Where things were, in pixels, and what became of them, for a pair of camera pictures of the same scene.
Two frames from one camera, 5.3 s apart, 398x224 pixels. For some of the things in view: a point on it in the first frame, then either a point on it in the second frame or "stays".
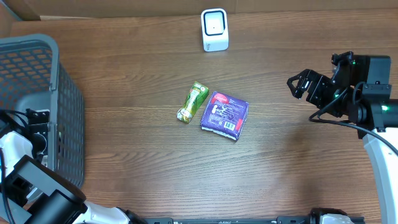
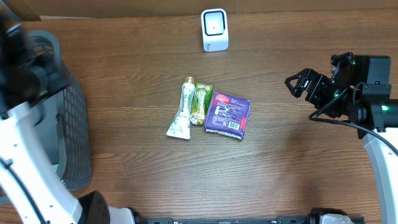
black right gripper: [318, 82] stays
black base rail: [239, 220] stays
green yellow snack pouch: [196, 98] to [202, 98]
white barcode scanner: [215, 30] stays
